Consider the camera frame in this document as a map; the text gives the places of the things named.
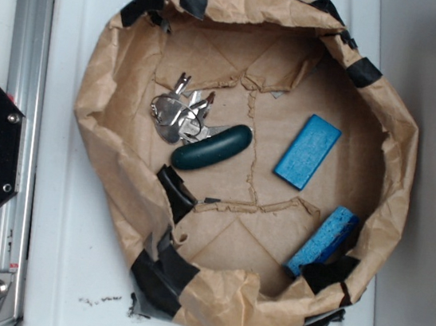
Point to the blue sponge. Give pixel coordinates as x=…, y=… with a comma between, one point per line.
x=335, y=229

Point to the dark teal oval case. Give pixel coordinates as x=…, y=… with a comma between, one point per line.
x=212, y=150

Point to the brown paper bag bin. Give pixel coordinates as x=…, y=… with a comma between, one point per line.
x=208, y=249

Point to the silver key bunch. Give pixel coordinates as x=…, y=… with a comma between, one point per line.
x=170, y=112

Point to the blue wooden block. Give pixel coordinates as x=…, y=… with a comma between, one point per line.
x=307, y=152

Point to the white tray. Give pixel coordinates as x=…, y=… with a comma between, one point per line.
x=76, y=274

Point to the aluminium rail frame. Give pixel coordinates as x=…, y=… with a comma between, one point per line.
x=26, y=84

